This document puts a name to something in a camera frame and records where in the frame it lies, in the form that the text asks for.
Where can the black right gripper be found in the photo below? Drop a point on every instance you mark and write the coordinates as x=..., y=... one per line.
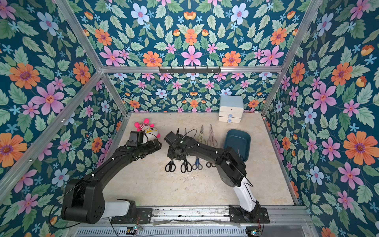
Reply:
x=170, y=148

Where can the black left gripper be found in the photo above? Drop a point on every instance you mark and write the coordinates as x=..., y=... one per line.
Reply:
x=152, y=148

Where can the large black scissors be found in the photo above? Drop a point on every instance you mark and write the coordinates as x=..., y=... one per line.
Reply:
x=186, y=167

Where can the black grey scissors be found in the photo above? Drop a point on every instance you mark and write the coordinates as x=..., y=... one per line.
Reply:
x=170, y=167

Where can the blue handled scissors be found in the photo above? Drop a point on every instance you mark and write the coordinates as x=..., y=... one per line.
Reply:
x=197, y=165

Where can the cream yellow scissors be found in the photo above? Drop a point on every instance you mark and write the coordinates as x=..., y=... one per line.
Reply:
x=201, y=137

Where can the small black scissors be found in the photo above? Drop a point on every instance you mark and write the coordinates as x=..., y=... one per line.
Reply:
x=209, y=165

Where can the pink scissors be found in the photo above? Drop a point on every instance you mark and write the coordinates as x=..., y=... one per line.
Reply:
x=212, y=140

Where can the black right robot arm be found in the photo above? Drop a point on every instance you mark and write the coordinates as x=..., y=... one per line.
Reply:
x=230, y=167

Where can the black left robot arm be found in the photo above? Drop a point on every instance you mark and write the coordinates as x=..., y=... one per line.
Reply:
x=84, y=200

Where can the teal plastic storage box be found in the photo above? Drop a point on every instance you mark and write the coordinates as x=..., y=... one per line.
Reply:
x=240, y=141

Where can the white pink plush toy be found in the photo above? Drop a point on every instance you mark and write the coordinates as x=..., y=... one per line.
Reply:
x=148, y=128

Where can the small white drawer cabinet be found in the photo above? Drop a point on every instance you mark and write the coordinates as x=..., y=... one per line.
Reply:
x=231, y=109

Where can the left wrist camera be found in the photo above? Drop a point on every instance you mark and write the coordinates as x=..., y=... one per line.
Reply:
x=136, y=139

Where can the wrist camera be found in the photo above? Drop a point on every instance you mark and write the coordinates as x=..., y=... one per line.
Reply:
x=136, y=139
x=173, y=137

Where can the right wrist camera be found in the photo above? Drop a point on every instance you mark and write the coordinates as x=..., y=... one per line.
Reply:
x=173, y=137

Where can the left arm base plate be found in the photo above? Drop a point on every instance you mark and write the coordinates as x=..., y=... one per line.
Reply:
x=134, y=216

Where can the black hook rail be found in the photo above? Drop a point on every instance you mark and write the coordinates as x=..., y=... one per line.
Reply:
x=195, y=69

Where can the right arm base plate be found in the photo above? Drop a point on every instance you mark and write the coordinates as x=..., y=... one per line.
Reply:
x=259, y=215

